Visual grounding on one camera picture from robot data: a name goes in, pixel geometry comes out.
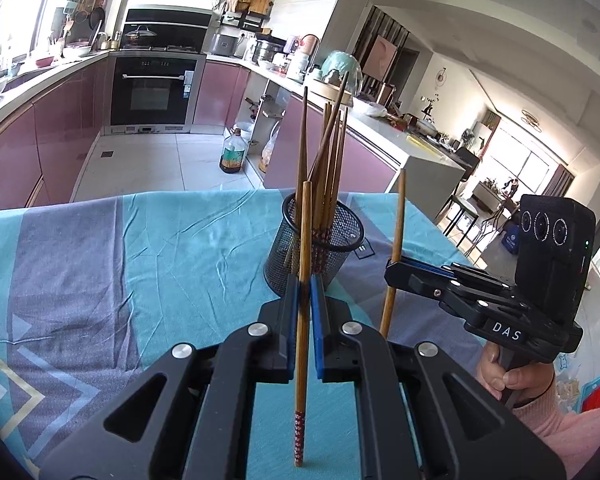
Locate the pot with glass lid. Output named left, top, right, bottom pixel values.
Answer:
left=124, top=25, right=159, bottom=44

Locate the teal grey tablecloth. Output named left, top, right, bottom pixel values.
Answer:
left=0, top=187, right=487, bottom=480

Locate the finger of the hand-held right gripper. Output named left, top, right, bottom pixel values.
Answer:
left=390, top=255, right=517, bottom=294
left=383, top=262, right=517, bottom=327

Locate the bundle of wooden chopsticks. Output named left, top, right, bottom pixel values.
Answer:
left=287, top=71, right=352, bottom=281

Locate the black mesh utensil holder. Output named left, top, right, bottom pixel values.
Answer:
left=263, top=191, right=365, bottom=297

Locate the person's right hand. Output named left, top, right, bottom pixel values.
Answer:
left=477, top=344, right=556, bottom=405

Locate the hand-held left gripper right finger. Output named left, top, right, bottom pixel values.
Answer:
left=309, top=275, right=567, bottom=480

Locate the wooden chopstick with patterned end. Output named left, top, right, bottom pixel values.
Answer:
left=379, top=168, right=407, bottom=339
left=293, top=180, right=314, bottom=468

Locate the black range hood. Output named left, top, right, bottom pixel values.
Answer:
left=122, top=7, right=214, bottom=54

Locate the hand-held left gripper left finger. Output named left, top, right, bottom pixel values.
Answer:
left=37, top=275, right=300, bottom=480

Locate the black built-in oven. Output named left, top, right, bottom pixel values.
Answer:
left=108, top=54, right=207, bottom=134

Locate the person's right forearm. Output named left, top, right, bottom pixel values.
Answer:
left=511, top=366, right=600, bottom=480

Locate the green dome food cover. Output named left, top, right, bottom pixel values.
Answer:
left=322, top=50, right=364, bottom=94

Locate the purple kitchen cabinet run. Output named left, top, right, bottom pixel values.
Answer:
left=0, top=56, right=112, bottom=213

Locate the cooking oil bottle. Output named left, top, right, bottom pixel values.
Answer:
left=219, top=128, right=249, bottom=175

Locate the kitchen peninsula counter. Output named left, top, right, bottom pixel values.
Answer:
left=194, top=54, right=474, bottom=211

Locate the steel stock pot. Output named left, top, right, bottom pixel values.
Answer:
left=252, top=40, right=286, bottom=64

